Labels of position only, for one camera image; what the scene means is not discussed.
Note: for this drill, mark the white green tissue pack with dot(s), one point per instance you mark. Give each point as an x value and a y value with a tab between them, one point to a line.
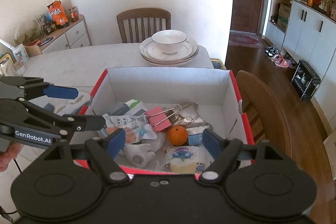
132	107

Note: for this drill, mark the red patterned rug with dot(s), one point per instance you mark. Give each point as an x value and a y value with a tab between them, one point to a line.
246	39

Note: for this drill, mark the chicken breast pouch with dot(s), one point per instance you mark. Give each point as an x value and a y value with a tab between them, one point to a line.
137	128

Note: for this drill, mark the orange snack bag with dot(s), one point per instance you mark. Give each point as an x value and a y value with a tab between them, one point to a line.
58	14

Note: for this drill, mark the pink slippers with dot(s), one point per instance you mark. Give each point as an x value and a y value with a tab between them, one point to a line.
281	61

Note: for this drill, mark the person left hand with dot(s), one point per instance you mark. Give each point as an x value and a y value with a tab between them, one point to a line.
12	152

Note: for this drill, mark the brown wooden chair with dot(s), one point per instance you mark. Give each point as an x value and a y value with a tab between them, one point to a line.
136	25

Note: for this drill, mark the black shoe rack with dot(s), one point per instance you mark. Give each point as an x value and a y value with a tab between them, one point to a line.
305	80

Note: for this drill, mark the grey wall cabinet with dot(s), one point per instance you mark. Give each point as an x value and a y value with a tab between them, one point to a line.
309	34

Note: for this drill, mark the white sideboard cabinet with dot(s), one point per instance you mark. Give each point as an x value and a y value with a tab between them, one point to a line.
71	37

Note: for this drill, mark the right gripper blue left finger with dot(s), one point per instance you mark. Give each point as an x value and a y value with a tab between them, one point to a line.
115	142

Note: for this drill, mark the orange tangerine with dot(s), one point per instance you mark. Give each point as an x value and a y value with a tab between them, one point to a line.
177	135

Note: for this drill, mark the stacked white plates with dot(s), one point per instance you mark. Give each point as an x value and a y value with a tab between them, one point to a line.
151	52

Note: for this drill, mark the white bowl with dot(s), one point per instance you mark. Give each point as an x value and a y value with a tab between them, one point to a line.
169	41

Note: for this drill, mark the pink binder clip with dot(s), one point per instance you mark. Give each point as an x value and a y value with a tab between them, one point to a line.
159	118

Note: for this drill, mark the silver foil snack bag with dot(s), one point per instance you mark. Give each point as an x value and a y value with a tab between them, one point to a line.
190	119

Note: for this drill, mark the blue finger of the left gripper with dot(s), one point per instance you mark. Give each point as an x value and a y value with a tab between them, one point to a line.
80	123
61	92

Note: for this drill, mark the blueberry bread package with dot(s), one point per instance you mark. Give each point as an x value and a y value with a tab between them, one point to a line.
184	159

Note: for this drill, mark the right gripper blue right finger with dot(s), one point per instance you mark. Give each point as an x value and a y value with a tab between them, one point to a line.
212	142

